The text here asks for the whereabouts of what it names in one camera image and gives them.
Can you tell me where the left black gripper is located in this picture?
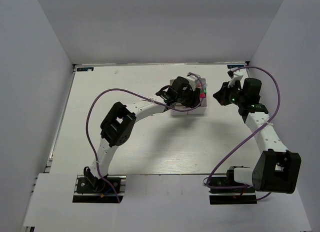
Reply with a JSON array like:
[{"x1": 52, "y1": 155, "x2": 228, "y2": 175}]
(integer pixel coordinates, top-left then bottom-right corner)
[{"x1": 176, "y1": 85, "x2": 202, "y2": 109}]

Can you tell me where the right white divided container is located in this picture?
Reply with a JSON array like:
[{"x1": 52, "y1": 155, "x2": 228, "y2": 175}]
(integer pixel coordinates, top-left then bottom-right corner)
[{"x1": 188, "y1": 78, "x2": 207, "y2": 115}]

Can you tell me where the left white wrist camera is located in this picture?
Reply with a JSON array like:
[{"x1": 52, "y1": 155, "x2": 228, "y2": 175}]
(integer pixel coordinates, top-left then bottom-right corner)
[{"x1": 186, "y1": 72, "x2": 202, "y2": 90}]

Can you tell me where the left white divided container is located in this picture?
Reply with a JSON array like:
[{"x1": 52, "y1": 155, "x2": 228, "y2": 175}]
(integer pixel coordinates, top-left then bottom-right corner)
[{"x1": 169, "y1": 79, "x2": 188, "y2": 116}]

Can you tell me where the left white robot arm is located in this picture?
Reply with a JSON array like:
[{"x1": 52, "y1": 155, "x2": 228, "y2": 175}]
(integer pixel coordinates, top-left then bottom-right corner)
[{"x1": 83, "y1": 73, "x2": 204, "y2": 192}]

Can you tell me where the right blue table label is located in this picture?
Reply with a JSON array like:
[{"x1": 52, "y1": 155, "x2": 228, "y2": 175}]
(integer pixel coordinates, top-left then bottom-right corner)
[{"x1": 227, "y1": 64, "x2": 244, "y2": 69}]

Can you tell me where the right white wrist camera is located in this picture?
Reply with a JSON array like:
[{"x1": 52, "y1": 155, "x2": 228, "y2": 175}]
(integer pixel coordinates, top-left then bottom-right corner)
[{"x1": 227, "y1": 69, "x2": 244, "y2": 88}]

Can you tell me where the blue table label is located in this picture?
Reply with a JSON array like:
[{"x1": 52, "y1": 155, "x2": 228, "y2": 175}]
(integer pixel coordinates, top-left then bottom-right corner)
[
  {"x1": 76, "y1": 67, "x2": 94, "y2": 72},
  {"x1": 227, "y1": 64, "x2": 244, "y2": 69}
]

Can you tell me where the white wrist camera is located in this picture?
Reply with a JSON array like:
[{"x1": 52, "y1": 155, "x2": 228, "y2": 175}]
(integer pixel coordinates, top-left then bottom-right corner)
[
  {"x1": 186, "y1": 72, "x2": 202, "y2": 90},
  {"x1": 227, "y1": 69, "x2": 244, "y2": 88}
]

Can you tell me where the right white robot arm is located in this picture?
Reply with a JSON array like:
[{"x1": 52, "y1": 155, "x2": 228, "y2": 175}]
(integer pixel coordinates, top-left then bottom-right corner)
[{"x1": 213, "y1": 78, "x2": 302, "y2": 194}]

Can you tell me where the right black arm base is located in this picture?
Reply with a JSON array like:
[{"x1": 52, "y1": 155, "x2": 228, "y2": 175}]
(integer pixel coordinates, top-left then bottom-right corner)
[{"x1": 209, "y1": 175, "x2": 257, "y2": 205}]

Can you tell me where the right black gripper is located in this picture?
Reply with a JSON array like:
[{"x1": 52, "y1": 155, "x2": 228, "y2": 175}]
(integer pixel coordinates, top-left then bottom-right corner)
[{"x1": 213, "y1": 80, "x2": 246, "y2": 106}]

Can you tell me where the white boxed eraser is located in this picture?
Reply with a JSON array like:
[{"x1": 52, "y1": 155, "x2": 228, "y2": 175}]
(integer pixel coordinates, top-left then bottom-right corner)
[{"x1": 175, "y1": 106, "x2": 187, "y2": 110}]

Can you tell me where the white divided container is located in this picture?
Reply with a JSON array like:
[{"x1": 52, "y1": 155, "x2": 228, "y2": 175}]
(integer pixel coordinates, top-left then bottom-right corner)
[
  {"x1": 188, "y1": 78, "x2": 207, "y2": 115},
  {"x1": 169, "y1": 79, "x2": 188, "y2": 116}
]

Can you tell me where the left blue table label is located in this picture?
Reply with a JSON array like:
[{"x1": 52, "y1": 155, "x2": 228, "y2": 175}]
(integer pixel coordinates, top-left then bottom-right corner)
[{"x1": 76, "y1": 67, "x2": 94, "y2": 72}]

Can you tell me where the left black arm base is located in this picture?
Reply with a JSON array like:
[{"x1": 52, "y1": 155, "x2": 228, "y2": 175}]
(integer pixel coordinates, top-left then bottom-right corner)
[{"x1": 72, "y1": 175, "x2": 126, "y2": 204}]

